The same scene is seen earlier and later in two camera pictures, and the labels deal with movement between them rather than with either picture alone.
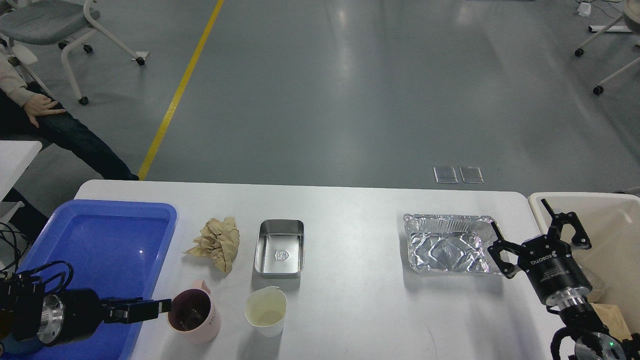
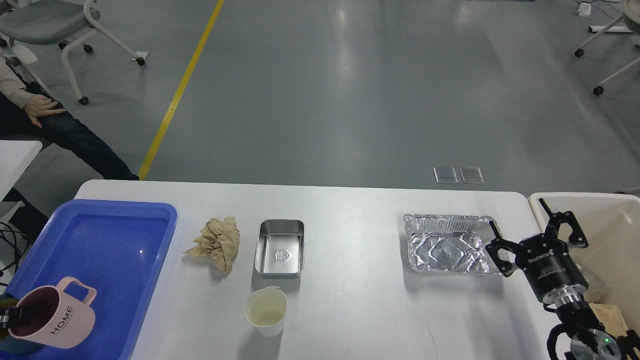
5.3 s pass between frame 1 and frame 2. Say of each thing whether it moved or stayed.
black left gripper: moved
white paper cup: stayed
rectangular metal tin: stayed
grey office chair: stayed
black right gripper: stayed
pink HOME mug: moved
